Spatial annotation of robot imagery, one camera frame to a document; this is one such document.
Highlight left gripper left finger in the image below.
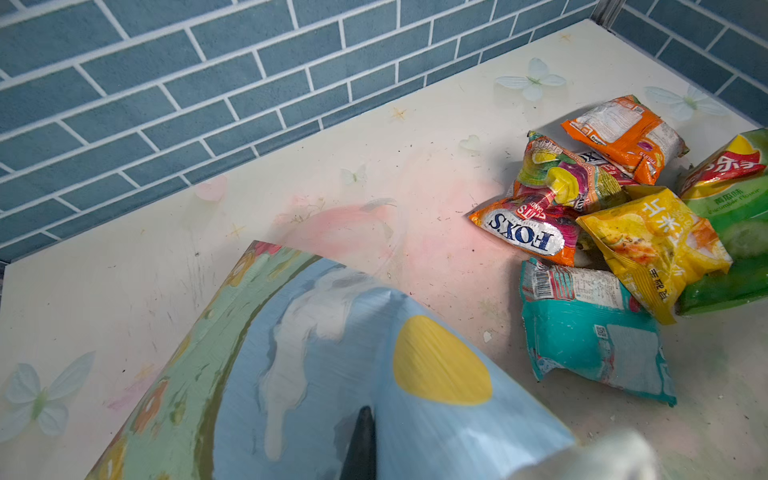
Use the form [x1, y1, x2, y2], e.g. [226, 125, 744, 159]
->
[339, 406, 377, 480]

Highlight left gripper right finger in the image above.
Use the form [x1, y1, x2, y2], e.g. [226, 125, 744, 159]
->
[510, 430, 657, 480]

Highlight pastel printed paper bag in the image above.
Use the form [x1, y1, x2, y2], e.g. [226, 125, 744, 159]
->
[90, 242, 576, 479]

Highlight teal candy bag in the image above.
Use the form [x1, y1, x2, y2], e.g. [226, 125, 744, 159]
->
[519, 258, 677, 407]

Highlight yellow corn snack packet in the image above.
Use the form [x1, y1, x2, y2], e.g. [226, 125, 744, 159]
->
[577, 185, 733, 325]

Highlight orange Fox's fruits candy bag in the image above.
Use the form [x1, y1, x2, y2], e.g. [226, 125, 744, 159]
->
[468, 196, 582, 267]

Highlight pink yellow Fox's candy bag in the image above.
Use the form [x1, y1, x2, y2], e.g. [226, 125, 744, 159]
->
[509, 131, 630, 214]

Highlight green snack packet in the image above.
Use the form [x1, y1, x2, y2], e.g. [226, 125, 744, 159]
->
[678, 128, 767, 315]

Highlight orange white snack packet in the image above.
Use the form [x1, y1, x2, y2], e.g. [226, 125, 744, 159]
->
[561, 95, 689, 185]

